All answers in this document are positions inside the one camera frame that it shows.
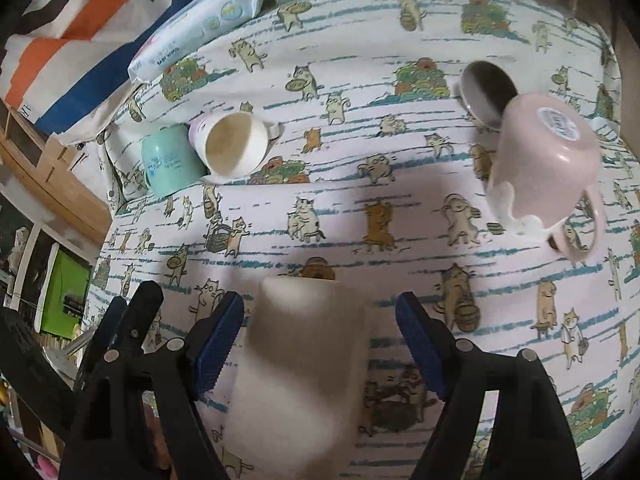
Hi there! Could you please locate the striped Paris fabric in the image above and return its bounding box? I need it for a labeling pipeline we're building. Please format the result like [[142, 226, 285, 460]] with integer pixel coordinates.
[[1, 0, 192, 145]]

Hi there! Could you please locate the grey cup lying down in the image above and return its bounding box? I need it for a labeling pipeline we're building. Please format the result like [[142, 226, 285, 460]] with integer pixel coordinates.
[[458, 61, 518, 130]]

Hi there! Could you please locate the white mug lying down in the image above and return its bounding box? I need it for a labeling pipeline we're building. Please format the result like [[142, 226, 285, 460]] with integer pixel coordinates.
[[189, 112, 284, 184]]

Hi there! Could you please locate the teal cup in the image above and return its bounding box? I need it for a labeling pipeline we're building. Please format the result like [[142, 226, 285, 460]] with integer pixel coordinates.
[[140, 124, 207, 198]]

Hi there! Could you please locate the wet wipes pack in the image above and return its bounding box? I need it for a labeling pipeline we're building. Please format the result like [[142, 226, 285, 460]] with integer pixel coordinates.
[[128, 0, 264, 82]]

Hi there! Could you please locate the beige cup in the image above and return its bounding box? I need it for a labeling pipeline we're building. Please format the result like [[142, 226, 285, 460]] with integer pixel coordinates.
[[224, 276, 370, 479]]

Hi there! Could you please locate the cat print bed sheet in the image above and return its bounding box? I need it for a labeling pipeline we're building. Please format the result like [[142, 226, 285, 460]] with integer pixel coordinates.
[[84, 0, 639, 479]]

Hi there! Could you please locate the pink mug with handle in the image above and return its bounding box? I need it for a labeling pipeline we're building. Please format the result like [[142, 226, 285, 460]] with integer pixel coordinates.
[[486, 93, 605, 261]]

